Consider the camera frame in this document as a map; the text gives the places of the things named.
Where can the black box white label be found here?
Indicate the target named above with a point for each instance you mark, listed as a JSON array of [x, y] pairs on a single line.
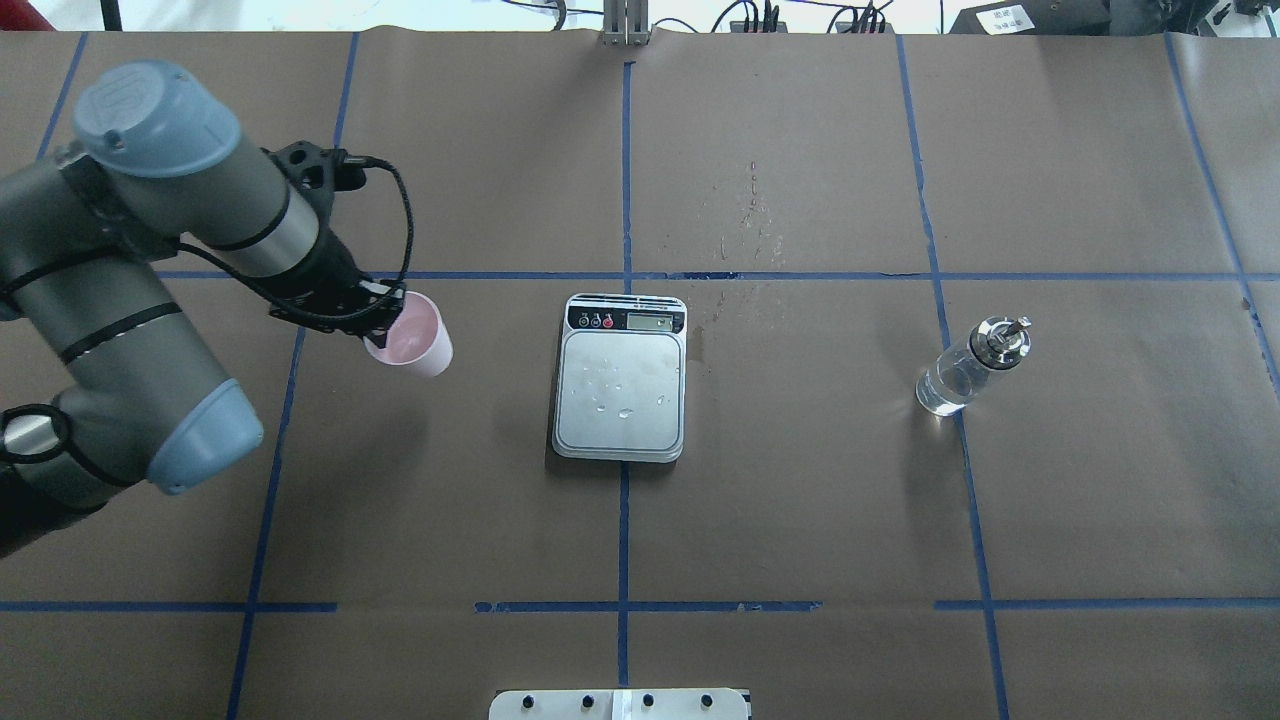
[[1052, 18]]

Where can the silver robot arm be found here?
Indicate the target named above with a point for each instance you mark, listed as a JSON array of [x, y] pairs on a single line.
[[160, 166]]

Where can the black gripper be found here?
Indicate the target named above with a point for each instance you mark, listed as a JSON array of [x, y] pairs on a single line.
[[326, 274]]

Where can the glass sauce bottle steel spout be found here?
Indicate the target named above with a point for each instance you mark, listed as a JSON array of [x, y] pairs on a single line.
[[990, 350]]

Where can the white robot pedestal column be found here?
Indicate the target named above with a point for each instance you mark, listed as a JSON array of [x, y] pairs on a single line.
[[623, 703]]

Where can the grey digital kitchen scale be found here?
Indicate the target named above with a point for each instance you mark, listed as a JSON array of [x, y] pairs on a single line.
[[621, 378]]

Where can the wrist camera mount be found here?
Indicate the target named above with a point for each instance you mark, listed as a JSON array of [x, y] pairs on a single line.
[[319, 174]]

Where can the aluminium frame post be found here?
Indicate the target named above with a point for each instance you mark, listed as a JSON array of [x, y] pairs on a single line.
[[625, 23]]

